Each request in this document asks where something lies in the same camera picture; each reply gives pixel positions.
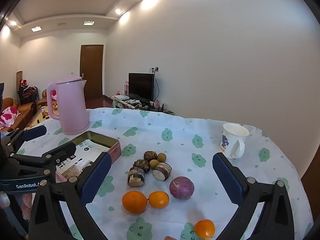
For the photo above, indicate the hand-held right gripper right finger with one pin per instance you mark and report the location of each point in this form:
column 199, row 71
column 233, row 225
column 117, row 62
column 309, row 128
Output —
column 227, row 180

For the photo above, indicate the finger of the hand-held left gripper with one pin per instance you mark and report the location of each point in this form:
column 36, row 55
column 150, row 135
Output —
column 62, row 152
column 35, row 132

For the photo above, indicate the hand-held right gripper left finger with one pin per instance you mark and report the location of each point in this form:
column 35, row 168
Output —
column 96, row 177

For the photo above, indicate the pink tin box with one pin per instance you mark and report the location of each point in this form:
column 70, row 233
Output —
column 115, row 152

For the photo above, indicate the purple sugarcane piece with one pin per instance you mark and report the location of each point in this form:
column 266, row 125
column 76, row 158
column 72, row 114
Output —
column 162, row 171
column 136, row 177

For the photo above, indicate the orange mandarin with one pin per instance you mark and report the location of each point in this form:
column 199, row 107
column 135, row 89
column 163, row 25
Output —
column 204, row 228
column 158, row 199
column 134, row 202

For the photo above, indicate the round purple fruit with stem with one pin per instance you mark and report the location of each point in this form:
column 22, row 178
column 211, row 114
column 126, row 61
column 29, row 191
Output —
column 181, row 187

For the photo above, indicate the dark brown water chestnut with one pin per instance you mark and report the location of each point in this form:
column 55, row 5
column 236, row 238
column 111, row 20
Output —
column 141, row 166
column 150, row 156

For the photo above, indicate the tan longan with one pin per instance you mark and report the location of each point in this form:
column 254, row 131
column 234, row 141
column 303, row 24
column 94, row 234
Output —
column 162, row 157
column 153, row 164

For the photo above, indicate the person's left hand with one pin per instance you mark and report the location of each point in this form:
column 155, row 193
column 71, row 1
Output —
column 27, row 205

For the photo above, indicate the wooden coffee table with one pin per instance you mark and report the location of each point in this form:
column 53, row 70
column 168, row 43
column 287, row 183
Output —
column 41, row 116

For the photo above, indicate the white printed paper sheet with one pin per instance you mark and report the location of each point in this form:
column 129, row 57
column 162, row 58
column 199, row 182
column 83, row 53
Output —
column 85, row 155

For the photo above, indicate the orange leather sofa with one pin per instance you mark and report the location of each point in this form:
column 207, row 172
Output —
column 23, row 112

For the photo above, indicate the white pillow with red hearts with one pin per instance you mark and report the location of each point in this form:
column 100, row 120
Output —
column 8, row 115

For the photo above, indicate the white mug with blue print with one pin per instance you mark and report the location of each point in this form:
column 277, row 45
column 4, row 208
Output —
column 226, row 142

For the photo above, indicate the dark wooden chair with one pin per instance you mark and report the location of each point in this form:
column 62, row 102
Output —
column 28, row 95

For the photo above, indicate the pink electric kettle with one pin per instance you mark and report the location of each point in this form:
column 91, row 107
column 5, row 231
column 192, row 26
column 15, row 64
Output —
column 71, row 105

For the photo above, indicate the white television stand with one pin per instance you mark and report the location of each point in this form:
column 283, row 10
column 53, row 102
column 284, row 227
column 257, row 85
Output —
column 120, row 103

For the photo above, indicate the flat white box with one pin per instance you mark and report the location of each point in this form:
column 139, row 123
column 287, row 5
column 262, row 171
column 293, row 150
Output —
column 120, row 97

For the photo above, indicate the small red object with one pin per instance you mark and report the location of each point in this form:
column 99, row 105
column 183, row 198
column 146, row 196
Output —
column 170, row 238

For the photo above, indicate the dark brown wooden door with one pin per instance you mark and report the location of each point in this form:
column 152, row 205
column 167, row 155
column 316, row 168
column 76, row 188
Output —
column 91, row 70

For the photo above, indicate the black television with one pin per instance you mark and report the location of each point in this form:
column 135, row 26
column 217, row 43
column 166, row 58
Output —
column 140, row 86

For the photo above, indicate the square recessed ceiling light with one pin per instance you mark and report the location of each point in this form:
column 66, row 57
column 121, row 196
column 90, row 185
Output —
column 88, row 22
column 36, row 28

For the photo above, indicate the round ceiling spotlight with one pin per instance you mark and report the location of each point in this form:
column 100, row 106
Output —
column 117, row 11

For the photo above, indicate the white wall socket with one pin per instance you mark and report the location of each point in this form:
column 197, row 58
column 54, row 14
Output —
column 154, row 69

